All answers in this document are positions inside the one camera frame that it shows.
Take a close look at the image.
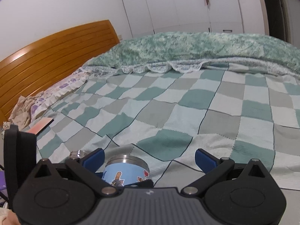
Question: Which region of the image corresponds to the blue cartoon steel cup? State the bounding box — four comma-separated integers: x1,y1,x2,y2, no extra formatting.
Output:
102,154,150,187

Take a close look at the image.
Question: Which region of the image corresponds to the silver steel thermos bottle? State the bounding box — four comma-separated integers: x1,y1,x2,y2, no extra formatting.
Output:
69,150,89,160

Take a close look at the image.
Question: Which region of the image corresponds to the beige crumpled cloth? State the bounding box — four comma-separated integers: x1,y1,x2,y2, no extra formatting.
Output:
2,96,37,131

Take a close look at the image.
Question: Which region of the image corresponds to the checkered teal bed blanket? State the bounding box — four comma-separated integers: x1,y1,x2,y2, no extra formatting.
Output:
37,63,299,190

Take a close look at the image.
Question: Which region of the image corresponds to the wooden bed headboard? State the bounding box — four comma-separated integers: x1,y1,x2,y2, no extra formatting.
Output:
1,20,119,122

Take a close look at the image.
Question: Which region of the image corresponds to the purple floral pillow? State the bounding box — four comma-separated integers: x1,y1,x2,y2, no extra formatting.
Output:
31,67,90,122

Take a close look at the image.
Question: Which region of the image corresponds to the green floral duvet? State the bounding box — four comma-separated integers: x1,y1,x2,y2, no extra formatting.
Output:
83,32,299,77

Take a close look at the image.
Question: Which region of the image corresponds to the white wardrobe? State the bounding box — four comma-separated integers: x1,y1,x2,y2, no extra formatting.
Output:
123,0,269,37

